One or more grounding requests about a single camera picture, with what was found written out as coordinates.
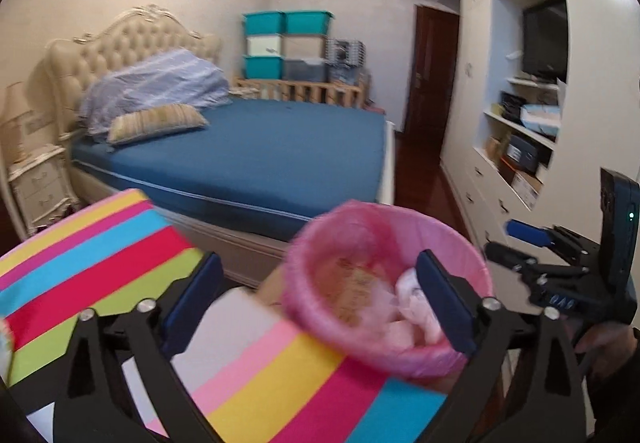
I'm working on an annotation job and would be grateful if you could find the white tissue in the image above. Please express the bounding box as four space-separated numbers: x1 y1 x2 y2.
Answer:
395 267 444 345

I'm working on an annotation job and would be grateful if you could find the white foam cube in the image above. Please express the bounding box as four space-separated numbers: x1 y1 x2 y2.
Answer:
382 319 424 352

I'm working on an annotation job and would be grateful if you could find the white orange carton box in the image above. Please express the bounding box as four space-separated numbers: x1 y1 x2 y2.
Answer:
326 258 384 328

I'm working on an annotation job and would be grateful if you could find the pink lined trash bin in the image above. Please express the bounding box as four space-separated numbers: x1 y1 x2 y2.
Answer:
282 200 494 379

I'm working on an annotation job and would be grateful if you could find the person's hand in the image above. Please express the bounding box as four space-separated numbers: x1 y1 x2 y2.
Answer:
575 323 638 378

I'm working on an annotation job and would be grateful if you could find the white built-in shelf unit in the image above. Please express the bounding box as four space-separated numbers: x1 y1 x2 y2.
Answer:
442 0 563 247

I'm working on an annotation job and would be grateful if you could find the striped colourful tablecloth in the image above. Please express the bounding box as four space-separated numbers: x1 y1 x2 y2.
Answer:
1 190 445 442

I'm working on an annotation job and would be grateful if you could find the dark wooden door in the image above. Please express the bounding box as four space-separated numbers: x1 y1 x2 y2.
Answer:
404 5 460 151

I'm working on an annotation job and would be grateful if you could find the black television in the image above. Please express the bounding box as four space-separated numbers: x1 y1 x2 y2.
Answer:
522 0 568 82

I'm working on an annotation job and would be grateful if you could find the white bedside table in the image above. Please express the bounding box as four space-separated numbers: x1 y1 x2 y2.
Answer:
8 144 81 241

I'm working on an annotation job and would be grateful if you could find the black white checkered bag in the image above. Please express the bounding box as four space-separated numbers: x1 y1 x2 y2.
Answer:
326 38 366 68

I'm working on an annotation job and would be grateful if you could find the blue mattress bed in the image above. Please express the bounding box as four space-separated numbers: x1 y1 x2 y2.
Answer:
69 97 396 289

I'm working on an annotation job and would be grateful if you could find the striped beige pillow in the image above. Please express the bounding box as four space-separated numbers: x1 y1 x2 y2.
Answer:
106 104 209 146

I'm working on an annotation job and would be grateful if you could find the grey storage bin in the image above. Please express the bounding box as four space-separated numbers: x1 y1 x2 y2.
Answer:
282 58 329 83

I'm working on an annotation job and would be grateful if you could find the beige table lamp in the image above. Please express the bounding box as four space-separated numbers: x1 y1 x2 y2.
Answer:
1 81 32 164

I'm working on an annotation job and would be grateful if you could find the teal storage bin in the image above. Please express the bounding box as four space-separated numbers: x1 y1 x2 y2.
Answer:
244 56 283 80
244 10 285 36
284 10 333 36

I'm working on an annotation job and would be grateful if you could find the white storage bin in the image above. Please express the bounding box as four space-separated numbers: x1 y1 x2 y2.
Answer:
246 34 283 57

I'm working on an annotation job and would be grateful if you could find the grey striped duvet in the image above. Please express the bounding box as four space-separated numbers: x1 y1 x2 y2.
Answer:
78 48 231 136

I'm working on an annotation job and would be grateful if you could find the beige tufted headboard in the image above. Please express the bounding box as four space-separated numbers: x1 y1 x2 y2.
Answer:
43 4 222 143

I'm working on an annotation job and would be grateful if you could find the wooden crib rail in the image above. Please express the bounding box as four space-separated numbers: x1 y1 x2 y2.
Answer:
230 77 368 109

